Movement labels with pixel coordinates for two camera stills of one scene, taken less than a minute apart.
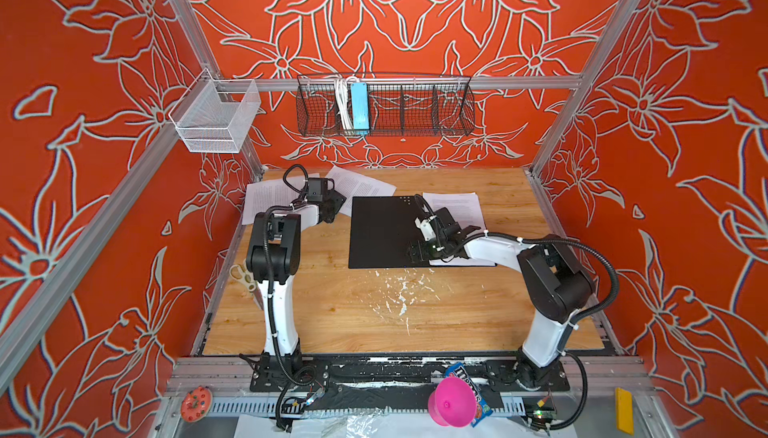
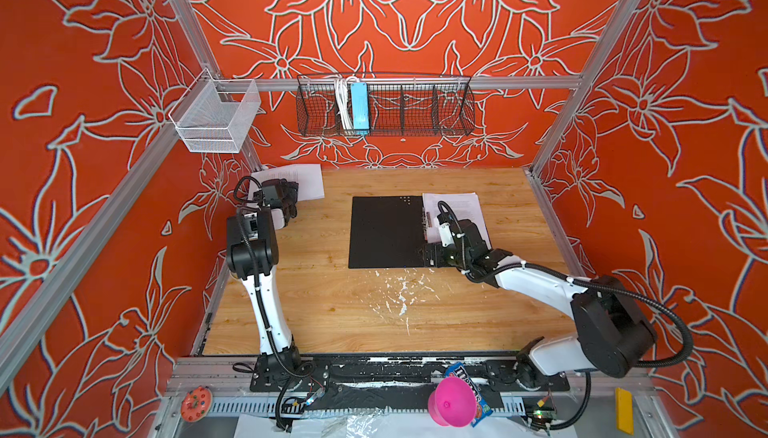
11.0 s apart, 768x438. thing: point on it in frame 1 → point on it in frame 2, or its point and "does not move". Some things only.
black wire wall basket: [402, 105] does not move
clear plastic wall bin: [213, 115] does not move
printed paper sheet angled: [350, 184] → [465, 206]
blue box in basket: [360, 100] does not move
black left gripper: [336, 201] → [289, 191]
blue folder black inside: [382, 231] does not move
